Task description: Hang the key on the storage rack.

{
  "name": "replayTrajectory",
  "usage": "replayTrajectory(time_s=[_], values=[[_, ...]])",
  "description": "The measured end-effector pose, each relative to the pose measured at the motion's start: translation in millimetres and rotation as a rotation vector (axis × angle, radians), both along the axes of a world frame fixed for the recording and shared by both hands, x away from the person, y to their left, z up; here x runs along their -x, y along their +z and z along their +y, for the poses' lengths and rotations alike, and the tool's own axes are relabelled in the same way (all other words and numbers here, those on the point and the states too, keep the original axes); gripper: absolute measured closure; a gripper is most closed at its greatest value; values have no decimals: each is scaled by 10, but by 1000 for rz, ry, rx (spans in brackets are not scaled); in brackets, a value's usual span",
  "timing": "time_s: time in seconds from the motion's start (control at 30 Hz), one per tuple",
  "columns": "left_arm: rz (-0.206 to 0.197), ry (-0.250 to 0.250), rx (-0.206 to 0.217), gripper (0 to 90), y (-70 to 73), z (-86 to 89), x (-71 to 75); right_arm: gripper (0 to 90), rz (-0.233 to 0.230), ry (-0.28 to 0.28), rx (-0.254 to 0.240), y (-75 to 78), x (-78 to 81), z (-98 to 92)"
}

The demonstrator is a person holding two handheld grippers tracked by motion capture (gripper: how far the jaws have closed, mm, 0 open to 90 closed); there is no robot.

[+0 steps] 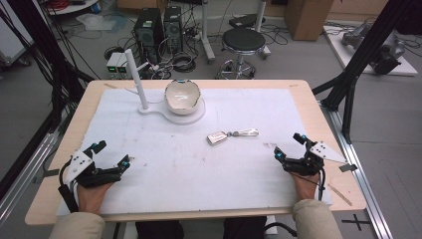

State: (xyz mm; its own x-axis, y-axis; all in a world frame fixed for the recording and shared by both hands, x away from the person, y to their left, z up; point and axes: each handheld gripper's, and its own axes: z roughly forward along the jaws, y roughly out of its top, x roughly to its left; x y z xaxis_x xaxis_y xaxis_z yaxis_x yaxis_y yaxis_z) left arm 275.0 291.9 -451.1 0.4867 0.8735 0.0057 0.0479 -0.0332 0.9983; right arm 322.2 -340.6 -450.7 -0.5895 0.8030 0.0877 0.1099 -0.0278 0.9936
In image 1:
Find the grey cabinet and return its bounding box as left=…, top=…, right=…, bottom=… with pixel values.
left=0, top=0, right=35, bottom=68

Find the person's right hand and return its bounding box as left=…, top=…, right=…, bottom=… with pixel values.
left=290, top=170, right=321, bottom=202

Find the black tape cross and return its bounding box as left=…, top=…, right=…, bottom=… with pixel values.
left=340, top=213, right=371, bottom=232

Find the flat black case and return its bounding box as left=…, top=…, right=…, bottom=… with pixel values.
left=228, top=13, right=267, bottom=30

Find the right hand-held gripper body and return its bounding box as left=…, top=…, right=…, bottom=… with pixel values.
left=283, top=140, right=348, bottom=176

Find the black cable under table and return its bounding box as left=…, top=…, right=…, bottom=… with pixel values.
left=263, top=221, right=299, bottom=239

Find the black metal frame strut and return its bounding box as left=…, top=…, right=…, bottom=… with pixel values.
left=312, top=0, right=422, bottom=144

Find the white ceramic bowl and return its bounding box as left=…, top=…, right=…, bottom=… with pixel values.
left=164, top=79, right=202, bottom=117

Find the black tape piece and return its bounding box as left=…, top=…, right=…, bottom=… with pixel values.
left=338, top=162, right=359, bottom=173

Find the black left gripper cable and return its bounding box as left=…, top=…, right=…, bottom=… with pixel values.
left=58, top=158, right=80, bottom=214

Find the brown cardboard box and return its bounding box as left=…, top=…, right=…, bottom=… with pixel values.
left=284, top=0, right=334, bottom=42

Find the aluminium rail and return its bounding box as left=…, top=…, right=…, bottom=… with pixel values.
left=0, top=129, right=62, bottom=227
left=318, top=100, right=394, bottom=239

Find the black frame with cables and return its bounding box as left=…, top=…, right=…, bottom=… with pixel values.
left=0, top=0, right=96, bottom=134

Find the person's right leg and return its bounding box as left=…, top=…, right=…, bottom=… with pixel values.
left=222, top=215, right=269, bottom=239

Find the thin wooden strip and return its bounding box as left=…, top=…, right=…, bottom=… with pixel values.
left=326, top=182, right=353, bottom=207

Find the small white power supply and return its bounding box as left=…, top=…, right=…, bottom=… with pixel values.
left=116, top=53, right=131, bottom=80
left=105, top=52, right=121, bottom=80

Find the white round table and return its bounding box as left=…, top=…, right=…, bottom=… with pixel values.
left=45, top=0, right=101, bottom=16

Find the white table mat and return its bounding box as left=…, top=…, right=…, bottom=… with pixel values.
left=56, top=87, right=333, bottom=217

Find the person's left hand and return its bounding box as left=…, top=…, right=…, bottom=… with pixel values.
left=77, top=180, right=115, bottom=215

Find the black computer tower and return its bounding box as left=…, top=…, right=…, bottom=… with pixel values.
left=133, top=7, right=165, bottom=65
left=163, top=5, right=184, bottom=55

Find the black round stool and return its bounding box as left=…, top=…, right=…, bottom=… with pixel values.
left=217, top=27, right=269, bottom=81

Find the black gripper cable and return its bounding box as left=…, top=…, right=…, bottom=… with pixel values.
left=298, top=166, right=328, bottom=202
left=58, top=158, right=80, bottom=214

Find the person's left leg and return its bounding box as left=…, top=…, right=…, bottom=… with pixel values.
left=134, top=220, right=185, bottom=239

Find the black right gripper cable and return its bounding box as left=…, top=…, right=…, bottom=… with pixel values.
left=298, top=166, right=328, bottom=202

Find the clear plastic bag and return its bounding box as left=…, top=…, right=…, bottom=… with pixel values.
left=76, top=12, right=129, bottom=33

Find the white desk leg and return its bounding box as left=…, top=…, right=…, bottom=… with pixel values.
left=254, top=0, right=272, bottom=61
left=198, top=0, right=217, bottom=65

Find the white stand with post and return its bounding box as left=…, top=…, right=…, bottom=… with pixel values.
left=124, top=48, right=207, bottom=126

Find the coil of black cables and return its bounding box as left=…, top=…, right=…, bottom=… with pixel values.
left=170, top=52, right=198, bottom=74

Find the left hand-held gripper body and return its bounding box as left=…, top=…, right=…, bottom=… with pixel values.
left=65, top=149, right=123, bottom=189

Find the white base board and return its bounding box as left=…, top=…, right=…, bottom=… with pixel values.
left=322, top=25, right=419, bottom=78

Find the person's leg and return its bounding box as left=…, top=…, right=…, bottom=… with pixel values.
left=134, top=220, right=185, bottom=239
left=222, top=215, right=269, bottom=239

